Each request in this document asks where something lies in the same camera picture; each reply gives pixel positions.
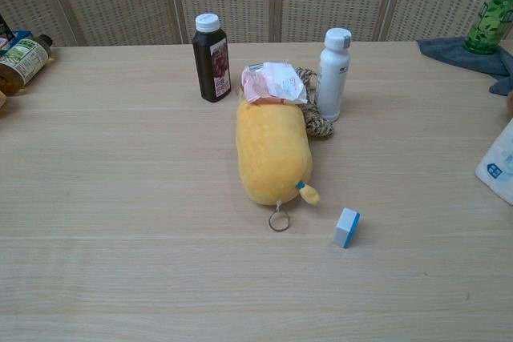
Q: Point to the yellow plush toy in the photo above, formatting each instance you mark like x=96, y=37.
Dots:
x=269, y=150

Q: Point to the clear plastic snack wrapper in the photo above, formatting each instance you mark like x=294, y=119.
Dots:
x=276, y=82

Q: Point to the dark juice bottle white cap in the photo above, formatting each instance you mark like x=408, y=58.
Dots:
x=211, y=62

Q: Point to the white plastic bottle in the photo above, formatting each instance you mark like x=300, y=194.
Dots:
x=332, y=77

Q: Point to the white blue block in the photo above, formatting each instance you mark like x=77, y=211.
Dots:
x=345, y=232

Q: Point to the grey cloth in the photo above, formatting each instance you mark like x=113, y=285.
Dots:
x=461, y=53

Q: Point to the white blue plastic pack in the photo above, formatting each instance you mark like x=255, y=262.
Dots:
x=499, y=159

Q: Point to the amber bottle green label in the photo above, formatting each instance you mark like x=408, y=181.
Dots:
x=22, y=62

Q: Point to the green tea bottle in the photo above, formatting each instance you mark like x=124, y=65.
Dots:
x=489, y=17

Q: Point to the blue box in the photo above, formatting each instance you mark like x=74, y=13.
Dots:
x=12, y=39

